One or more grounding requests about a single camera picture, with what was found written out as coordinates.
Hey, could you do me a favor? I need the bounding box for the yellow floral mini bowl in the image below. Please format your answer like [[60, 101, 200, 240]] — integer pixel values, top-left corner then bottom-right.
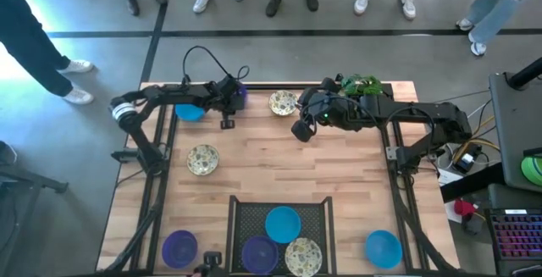
[[268, 89, 299, 117], [284, 237, 324, 277], [186, 143, 220, 177]]

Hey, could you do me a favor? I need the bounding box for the black floor stand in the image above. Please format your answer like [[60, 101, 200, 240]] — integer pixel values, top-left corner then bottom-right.
[[0, 140, 69, 277]]

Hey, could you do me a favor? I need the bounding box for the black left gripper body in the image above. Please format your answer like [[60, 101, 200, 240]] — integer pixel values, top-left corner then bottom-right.
[[207, 75, 245, 130]]

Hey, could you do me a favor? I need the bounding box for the black power box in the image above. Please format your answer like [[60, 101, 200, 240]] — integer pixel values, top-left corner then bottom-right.
[[452, 143, 484, 175]]

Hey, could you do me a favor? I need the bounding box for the yellow cable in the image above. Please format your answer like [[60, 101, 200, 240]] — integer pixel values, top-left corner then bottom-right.
[[451, 115, 501, 163]]

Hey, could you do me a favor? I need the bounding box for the black aluminium rig frame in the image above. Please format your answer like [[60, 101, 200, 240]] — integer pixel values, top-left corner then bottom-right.
[[97, 73, 462, 277]]

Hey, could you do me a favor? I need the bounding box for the grey table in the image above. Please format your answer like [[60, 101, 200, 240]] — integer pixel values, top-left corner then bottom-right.
[[489, 71, 542, 193]]

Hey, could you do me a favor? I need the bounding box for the black metal mesh rack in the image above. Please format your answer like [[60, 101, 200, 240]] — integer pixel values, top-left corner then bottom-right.
[[224, 195, 339, 276]]

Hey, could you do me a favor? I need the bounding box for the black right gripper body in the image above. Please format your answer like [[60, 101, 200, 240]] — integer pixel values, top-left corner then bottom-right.
[[290, 76, 346, 143]]

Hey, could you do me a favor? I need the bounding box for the white paper sheet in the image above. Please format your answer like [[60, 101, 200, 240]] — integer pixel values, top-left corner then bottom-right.
[[437, 169, 465, 187]]

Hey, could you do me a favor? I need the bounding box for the red object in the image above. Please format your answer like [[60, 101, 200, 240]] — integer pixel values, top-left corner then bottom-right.
[[453, 198, 478, 218]]

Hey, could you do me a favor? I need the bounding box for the white cable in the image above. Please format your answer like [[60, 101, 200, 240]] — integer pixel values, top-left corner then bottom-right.
[[467, 98, 495, 119]]

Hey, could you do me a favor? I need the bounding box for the blue plastic mini bowl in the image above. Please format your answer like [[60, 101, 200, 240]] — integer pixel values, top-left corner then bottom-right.
[[174, 103, 207, 123], [264, 206, 302, 245], [364, 230, 404, 270]]

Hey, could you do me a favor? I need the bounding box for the black pole stand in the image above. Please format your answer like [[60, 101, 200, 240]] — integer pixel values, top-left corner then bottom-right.
[[506, 56, 542, 91]]

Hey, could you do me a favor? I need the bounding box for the green tape roll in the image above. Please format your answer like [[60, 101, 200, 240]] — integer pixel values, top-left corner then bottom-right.
[[520, 156, 542, 187]]

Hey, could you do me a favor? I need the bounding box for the green plant in white pot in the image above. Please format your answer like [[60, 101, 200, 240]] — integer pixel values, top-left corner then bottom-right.
[[340, 73, 384, 98]]

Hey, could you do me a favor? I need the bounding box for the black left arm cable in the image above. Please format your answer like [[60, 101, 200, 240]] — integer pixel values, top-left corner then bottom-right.
[[181, 45, 251, 86]]

